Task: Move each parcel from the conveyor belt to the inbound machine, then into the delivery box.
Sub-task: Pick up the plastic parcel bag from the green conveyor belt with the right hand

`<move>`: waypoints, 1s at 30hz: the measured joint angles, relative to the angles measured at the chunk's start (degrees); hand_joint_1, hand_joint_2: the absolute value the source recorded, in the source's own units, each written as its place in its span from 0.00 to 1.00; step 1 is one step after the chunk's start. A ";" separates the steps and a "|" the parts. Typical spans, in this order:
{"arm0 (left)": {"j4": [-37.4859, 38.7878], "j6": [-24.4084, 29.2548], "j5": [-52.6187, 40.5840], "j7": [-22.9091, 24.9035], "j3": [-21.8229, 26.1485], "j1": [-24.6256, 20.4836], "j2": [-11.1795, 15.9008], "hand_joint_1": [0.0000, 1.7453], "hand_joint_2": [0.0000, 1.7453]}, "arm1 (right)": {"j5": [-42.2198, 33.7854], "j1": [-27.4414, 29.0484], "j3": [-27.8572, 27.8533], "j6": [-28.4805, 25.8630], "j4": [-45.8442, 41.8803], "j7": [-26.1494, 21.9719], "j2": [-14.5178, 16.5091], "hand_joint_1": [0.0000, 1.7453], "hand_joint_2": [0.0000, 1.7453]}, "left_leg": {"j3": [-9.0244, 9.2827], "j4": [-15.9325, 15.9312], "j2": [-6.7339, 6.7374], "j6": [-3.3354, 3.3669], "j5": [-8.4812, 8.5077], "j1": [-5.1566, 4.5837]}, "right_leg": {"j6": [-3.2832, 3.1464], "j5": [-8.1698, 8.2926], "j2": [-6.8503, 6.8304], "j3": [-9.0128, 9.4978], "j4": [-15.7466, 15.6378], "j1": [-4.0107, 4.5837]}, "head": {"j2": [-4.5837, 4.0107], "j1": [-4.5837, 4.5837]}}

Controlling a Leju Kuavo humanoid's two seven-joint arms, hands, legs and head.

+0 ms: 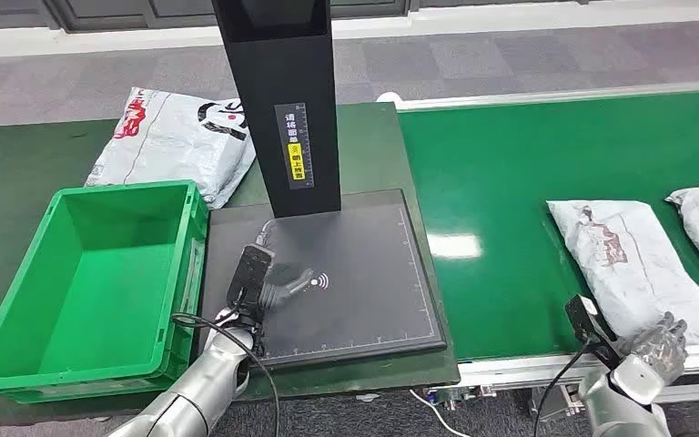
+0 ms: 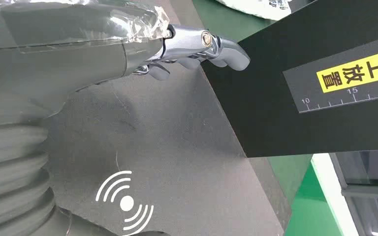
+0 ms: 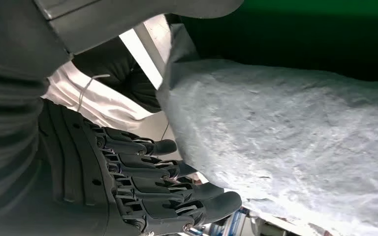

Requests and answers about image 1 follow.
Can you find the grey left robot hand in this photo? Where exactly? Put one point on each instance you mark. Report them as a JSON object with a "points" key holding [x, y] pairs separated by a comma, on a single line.
{"points": [[283, 289]]}

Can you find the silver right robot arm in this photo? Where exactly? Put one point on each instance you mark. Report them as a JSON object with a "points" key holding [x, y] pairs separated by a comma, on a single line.
{"points": [[615, 410]]}

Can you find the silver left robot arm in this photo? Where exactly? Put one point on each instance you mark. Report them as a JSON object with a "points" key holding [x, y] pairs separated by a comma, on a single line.
{"points": [[205, 386]]}

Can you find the black inbound scanner machine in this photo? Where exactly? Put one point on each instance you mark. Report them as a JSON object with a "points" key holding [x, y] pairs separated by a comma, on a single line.
{"points": [[349, 289]]}

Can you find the green conveyor belt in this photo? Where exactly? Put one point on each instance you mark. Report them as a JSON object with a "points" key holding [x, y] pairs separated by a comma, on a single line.
{"points": [[494, 181]]}

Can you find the small white tab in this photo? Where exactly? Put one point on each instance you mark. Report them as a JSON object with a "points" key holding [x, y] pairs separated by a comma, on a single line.
{"points": [[366, 397]]}

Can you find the large grey mailer black print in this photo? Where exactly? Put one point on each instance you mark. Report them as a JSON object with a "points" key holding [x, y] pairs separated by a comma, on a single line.
{"points": [[168, 145]]}

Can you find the small green circuit board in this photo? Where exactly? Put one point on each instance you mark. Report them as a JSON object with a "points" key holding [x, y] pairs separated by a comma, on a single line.
{"points": [[446, 395]]}

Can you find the green plastic crate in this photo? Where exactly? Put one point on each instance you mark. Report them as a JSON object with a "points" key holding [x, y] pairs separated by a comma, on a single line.
{"points": [[84, 289]]}

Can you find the white round cap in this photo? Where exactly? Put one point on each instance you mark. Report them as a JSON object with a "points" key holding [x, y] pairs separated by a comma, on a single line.
{"points": [[389, 97]]}

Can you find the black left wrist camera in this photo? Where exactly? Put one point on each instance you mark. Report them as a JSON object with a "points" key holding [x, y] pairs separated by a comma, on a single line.
{"points": [[250, 274]]}

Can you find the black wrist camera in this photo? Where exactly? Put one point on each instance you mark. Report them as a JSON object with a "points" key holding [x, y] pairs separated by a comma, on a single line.
{"points": [[250, 274], [584, 323]]}

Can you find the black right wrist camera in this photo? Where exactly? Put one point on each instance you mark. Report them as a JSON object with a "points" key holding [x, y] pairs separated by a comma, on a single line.
{"points": [[584, 323]]}

